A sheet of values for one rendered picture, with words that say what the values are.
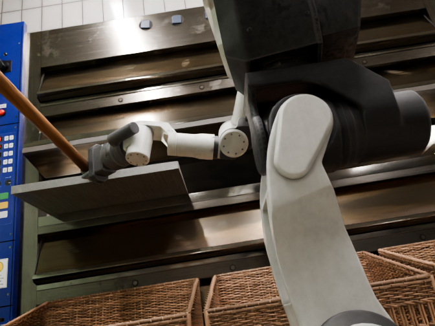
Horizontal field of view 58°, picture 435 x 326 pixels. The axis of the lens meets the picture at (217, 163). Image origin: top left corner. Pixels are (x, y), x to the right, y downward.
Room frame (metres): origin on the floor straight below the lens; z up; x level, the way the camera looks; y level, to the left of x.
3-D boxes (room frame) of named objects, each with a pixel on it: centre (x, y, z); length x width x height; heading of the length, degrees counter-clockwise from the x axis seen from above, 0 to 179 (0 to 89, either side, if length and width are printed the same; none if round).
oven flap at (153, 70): (1.49, -0.17, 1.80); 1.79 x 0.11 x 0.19; 90
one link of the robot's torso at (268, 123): (0.62, -0.15, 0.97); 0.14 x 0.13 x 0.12; 1
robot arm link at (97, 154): (1.07, 0.32, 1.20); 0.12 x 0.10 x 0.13; 57
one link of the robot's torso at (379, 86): (0.63, -0.21, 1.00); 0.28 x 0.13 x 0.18; 91
